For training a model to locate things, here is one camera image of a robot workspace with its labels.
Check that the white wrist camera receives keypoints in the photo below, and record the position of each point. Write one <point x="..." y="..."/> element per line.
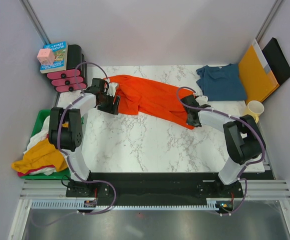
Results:
<point x="202" y="102"/>
<point x="110" y="87"/>

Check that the orange folder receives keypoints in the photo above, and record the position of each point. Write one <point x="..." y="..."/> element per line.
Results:
<point x="256" y="75"/>

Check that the black flat box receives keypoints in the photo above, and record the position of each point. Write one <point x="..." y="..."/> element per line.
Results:
<point x="277" y="61"/>

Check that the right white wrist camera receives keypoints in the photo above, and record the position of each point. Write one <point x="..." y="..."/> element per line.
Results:
<point x="202" y="102"/>

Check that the yellow t shirt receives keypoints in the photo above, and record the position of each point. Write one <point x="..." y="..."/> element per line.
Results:
<point x="57" y="159"/>

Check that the pink t shirt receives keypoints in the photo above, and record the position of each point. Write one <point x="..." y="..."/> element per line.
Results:
<point x="36" y="159"/>

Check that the yellow mug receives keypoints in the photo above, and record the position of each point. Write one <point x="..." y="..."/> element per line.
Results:
<point x="254" y="108"/>

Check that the white cable duct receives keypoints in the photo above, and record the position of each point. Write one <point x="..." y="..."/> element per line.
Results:
<point x="79" y="204"/>

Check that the blue folded t shirt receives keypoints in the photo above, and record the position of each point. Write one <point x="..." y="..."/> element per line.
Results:
<point x="221" y="83"/>

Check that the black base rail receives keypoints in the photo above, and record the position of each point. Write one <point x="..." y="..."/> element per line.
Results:
<point x="154" y="188"/>

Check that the green plastic bin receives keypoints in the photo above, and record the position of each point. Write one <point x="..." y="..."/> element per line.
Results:
<point x="40" y="119"/>

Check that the blue paperback book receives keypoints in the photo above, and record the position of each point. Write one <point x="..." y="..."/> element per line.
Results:
<point x="60" y="52"/>

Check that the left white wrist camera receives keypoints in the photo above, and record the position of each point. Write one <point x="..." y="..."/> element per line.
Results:
<point x="110" y="87"/>

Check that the orange t shirt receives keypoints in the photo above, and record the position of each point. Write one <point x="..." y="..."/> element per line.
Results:
<point x="150" y="97"/>

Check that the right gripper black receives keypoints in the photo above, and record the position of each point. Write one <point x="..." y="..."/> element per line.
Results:
<point x="194" y="124"/>

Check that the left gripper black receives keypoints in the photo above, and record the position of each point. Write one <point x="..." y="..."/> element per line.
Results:
<point x="113" y="109"/>

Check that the pink cube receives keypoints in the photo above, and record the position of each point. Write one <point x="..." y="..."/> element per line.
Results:
<point x="45" y="56"/>

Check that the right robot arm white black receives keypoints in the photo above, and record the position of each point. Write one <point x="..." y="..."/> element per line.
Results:
<point x="243" y="139"/>

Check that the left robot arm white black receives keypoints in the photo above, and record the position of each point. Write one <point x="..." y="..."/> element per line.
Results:
<point x="65" y="126"/>

